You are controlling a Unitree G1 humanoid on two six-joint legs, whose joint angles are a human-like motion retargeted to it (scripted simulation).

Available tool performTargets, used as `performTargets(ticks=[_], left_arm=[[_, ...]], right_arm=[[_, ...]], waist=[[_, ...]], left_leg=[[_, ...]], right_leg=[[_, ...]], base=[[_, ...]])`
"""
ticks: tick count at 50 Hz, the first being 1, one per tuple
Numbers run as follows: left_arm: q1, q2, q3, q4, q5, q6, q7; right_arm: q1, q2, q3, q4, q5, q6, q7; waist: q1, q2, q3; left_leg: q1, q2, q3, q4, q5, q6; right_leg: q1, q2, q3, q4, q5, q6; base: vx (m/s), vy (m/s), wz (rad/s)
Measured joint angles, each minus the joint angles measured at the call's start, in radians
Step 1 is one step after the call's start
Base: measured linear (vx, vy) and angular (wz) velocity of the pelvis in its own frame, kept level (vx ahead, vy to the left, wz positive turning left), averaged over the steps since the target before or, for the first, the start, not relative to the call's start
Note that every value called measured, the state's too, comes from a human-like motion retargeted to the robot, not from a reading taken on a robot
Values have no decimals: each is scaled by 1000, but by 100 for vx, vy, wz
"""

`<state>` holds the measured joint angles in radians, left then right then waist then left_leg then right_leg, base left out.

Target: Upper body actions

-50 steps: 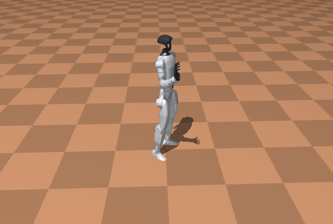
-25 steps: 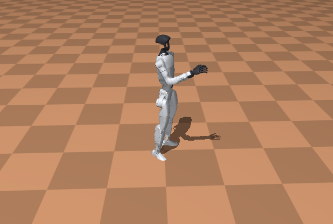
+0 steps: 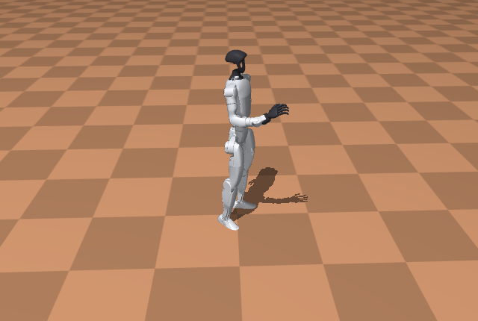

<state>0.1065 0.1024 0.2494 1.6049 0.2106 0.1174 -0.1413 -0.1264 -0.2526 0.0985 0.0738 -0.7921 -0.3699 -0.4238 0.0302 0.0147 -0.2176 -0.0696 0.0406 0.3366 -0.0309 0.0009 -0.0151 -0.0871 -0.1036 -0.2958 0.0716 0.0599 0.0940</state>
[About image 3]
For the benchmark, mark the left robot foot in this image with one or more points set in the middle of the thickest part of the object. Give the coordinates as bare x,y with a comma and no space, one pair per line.
244,205

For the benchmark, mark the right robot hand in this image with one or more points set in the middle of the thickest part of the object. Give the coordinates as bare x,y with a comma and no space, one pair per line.
274,112

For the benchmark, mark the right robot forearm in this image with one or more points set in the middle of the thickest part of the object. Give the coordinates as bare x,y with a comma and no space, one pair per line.
248,121

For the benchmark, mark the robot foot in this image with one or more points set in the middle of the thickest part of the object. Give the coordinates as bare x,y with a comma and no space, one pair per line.
229,224
244,205

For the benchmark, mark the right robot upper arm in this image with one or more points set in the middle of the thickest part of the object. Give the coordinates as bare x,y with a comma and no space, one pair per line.
231,93

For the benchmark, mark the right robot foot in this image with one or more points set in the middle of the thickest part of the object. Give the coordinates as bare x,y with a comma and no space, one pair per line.
229,224

